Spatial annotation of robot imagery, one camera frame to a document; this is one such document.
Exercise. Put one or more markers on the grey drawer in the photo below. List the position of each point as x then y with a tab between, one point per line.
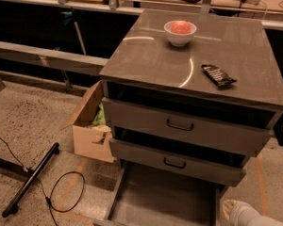
218	135
189	166
145	196

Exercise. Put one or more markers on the grey metal rail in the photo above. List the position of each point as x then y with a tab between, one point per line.
90	65

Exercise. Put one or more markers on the white ceramic bowl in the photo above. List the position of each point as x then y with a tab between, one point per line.
178	39

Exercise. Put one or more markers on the black snack bag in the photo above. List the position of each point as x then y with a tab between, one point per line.
218	76

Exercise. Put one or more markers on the black stand leg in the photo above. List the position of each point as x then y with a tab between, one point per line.
12	207

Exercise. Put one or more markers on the padded gripper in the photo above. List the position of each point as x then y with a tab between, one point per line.
244	211

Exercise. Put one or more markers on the cardboard box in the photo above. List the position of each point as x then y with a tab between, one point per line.
89	141

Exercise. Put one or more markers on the grey drawer cabinet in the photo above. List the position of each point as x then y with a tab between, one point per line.
148	70

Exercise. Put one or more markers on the red apple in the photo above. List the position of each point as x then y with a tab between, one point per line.
181	27

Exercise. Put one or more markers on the green bag in box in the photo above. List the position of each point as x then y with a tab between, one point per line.
99	118

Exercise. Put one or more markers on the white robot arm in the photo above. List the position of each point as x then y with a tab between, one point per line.
243	214

